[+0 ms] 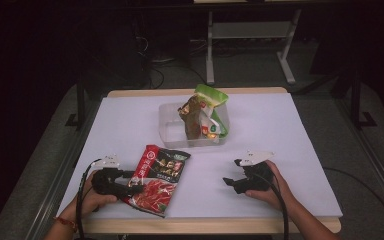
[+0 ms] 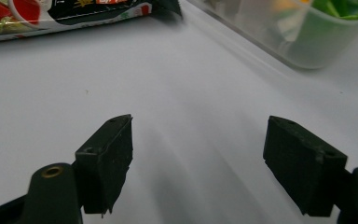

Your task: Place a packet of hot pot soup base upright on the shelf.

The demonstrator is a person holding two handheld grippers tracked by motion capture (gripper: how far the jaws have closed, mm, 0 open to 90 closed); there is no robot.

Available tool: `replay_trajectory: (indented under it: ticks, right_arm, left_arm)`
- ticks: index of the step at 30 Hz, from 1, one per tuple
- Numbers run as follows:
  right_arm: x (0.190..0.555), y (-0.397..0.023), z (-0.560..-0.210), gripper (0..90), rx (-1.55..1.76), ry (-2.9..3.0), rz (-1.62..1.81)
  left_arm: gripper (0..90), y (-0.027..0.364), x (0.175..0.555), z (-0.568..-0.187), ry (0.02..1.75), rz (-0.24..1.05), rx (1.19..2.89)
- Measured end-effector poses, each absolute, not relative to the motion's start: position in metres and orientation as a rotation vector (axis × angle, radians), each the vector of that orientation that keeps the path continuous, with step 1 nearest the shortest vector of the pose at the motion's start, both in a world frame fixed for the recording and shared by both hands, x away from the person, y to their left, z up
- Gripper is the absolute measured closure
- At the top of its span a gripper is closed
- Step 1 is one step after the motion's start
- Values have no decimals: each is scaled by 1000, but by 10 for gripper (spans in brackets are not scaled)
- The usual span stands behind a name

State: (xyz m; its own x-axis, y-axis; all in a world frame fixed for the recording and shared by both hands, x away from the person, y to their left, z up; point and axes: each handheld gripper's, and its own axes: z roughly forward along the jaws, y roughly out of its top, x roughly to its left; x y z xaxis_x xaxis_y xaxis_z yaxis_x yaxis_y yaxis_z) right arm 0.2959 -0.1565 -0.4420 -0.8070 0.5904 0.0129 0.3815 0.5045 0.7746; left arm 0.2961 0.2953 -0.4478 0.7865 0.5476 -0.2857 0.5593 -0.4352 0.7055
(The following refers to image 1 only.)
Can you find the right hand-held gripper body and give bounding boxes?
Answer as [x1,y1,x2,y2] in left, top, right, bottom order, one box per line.
[233,149,276,195]

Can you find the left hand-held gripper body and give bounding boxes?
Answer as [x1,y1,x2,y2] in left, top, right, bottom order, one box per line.
[90,153,135,198]

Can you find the red and black food packet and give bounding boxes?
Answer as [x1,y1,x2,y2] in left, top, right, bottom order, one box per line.
[122,144,192,219]

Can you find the clear plastic container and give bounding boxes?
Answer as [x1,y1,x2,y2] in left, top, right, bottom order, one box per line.
[158,101,231,150]

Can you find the gold brown food packet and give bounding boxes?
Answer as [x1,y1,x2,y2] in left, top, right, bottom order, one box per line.
[177,94,208,141]

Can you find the green and white food packet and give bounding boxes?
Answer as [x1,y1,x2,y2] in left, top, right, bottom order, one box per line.
[193,83,231,140]

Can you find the person's right hand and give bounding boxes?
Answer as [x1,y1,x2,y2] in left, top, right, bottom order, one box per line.
[245,160,294,212]

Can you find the person's left hand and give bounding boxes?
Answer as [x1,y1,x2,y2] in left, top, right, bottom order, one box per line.
[67,170,118,219]

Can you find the white table mat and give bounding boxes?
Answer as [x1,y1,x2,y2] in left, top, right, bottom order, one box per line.
[56,92,344,220]

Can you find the black metal stand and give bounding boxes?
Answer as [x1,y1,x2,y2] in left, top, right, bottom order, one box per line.
[64,74,88,130]
[349,64,378,130]

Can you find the white metal stand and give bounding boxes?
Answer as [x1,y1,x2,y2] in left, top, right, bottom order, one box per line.
[205,8,303,86]

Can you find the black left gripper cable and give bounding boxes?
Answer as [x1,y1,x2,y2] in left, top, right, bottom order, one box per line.
[75,158,102,240]

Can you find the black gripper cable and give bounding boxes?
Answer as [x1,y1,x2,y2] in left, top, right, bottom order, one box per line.
[75,158,102,240]
[253,169,290,240]

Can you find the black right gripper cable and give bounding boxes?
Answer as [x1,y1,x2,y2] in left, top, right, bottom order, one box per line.
[253,169,290,240]

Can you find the aluminium frame rail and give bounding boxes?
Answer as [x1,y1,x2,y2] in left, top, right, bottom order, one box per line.
[332,96,384,218]
[23,99,102,240]

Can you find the red string bracelet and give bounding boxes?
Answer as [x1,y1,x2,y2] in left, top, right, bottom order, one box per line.
[53,216,79,234]

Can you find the black floor cables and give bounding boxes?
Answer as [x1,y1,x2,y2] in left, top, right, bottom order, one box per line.
[136,34,211,90]

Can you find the thin black floor cable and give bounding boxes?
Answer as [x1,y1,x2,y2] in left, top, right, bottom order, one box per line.
[323,166,384,236]

